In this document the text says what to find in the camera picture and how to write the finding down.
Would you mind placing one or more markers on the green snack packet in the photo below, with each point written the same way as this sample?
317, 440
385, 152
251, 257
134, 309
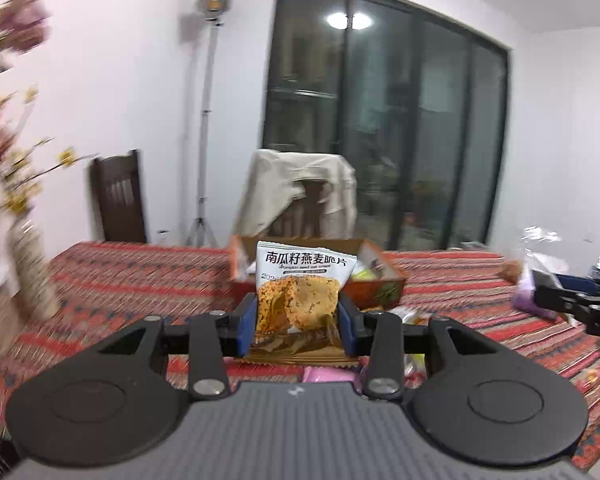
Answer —
415, 366

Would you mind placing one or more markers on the small floral vase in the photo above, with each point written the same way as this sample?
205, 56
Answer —
35, 270

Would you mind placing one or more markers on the purple tissue pack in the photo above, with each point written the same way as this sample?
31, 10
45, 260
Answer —
525, 300

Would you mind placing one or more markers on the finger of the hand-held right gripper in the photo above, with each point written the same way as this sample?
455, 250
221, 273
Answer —
560, 301
577, 282

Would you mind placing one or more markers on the red patterned tablecloth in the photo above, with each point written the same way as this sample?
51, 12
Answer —
130, 280

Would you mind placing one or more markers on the dark wooden chair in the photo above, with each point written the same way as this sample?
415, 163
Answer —
120, 195
315, 197

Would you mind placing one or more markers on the beige jacket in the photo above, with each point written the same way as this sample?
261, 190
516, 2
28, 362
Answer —
275, 185

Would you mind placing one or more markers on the pink snack packet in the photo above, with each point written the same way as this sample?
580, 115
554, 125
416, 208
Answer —
327, 375

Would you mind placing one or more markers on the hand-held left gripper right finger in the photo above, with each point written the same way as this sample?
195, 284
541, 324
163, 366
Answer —
347, 327

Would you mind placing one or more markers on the white barcode snack packet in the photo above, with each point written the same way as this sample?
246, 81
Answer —
412, 314

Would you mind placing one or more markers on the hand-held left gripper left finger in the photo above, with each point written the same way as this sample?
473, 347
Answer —
247, 327

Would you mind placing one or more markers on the yellow flower branches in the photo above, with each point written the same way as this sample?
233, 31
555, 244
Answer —
20, 175

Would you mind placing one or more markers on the dried rose bouquet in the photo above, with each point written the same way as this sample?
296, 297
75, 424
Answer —
15, 25

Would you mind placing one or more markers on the brown oat crisp packet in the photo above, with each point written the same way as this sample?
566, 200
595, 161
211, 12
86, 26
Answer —
300, 305

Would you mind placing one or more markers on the studio light on stand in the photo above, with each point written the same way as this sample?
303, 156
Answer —
207, 110

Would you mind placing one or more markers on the clear plastic bag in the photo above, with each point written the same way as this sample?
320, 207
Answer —
532, 242

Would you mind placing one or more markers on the black sliding glass door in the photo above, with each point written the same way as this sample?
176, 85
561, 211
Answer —
390, 125

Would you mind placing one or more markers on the orange cardboard box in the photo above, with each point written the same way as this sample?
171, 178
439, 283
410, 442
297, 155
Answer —
380, 291

